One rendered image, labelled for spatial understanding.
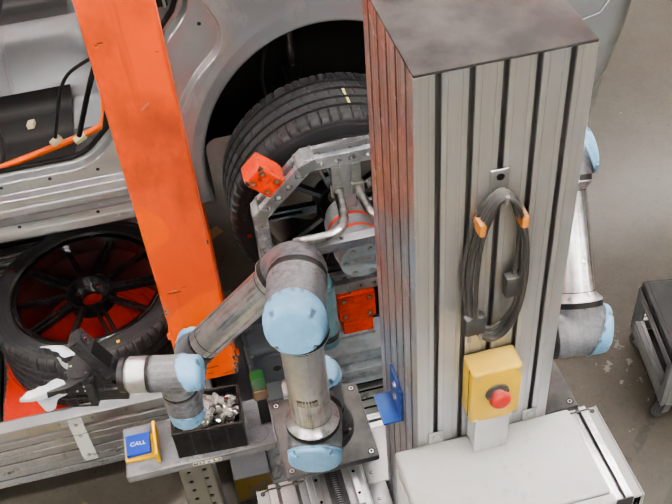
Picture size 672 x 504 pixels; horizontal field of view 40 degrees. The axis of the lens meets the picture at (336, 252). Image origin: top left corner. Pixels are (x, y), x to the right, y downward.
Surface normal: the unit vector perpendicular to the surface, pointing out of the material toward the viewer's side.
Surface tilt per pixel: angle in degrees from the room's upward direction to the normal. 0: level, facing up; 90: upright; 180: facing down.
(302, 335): 82
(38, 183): 90
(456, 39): 0
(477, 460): 0
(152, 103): 90
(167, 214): 90
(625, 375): 0
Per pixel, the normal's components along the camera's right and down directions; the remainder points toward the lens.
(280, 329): -0.01, 0.60
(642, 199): -0.07, -0.71
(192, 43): 0.23, 0.67
